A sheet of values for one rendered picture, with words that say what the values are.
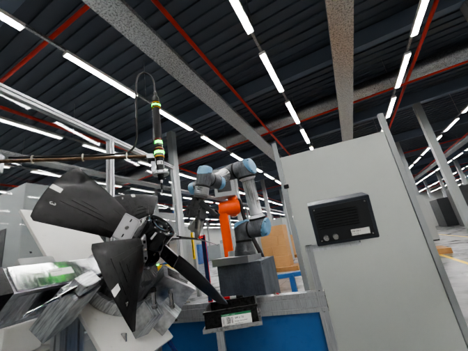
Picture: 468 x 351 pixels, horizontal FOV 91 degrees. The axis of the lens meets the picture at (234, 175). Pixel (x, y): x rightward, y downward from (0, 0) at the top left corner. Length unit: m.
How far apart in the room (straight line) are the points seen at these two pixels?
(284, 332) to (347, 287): 1.50
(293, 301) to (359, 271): 1.53
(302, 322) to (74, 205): 1.02
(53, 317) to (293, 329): 0.91
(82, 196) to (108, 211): 0.09
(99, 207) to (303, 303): 0.92
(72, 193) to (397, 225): 2.56
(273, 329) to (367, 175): 1.91
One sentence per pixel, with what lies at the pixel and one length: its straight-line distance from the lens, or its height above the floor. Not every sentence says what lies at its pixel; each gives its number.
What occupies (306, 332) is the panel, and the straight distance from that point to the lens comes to 1.27.
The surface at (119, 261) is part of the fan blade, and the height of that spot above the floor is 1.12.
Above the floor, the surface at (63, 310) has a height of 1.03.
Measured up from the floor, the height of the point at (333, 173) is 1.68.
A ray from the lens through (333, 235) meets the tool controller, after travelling 1.15.
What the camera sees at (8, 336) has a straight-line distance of 1.24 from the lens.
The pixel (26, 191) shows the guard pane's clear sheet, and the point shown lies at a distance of 1.55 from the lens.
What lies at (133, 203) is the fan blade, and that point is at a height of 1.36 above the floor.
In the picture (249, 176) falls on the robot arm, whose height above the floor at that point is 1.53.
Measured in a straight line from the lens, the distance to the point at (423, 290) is 2.81.
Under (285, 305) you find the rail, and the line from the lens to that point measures 1.23.
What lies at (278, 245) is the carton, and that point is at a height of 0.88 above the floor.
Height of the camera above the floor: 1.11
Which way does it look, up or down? 17 degrees up
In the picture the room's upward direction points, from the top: 9 degrees counter-clockwise
